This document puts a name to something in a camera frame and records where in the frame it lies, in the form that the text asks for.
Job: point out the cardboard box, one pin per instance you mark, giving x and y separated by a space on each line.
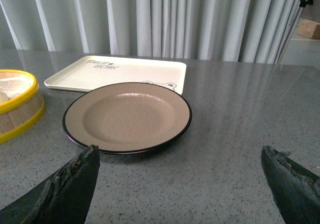
309 29

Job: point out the wooden steamer with yellow rims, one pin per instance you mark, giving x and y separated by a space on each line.
19 114

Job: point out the white steamer liner paper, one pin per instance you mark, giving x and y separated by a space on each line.
15 86

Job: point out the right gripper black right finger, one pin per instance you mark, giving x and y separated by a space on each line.
295 190

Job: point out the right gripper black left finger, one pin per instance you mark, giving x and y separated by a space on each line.
63 198

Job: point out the tripod stand with black clamp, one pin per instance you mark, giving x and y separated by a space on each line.
281 52

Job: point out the cream rectangular tray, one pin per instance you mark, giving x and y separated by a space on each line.
92 72

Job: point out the white steamed bun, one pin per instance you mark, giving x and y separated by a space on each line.
3 97

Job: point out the brown plate with black rim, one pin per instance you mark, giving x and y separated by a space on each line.
127 118

